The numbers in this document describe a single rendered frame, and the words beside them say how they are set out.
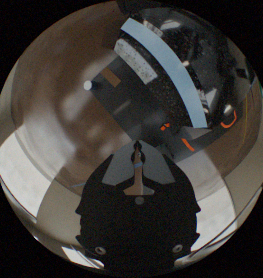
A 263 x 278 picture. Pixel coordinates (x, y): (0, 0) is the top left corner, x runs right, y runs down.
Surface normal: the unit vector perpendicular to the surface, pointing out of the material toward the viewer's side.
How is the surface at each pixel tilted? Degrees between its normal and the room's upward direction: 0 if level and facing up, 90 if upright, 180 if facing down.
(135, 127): 0
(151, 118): 0
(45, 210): 90
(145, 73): 43
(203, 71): 0
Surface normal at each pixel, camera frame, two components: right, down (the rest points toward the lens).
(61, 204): 0.79, -0.49
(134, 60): -0.58, 0.73
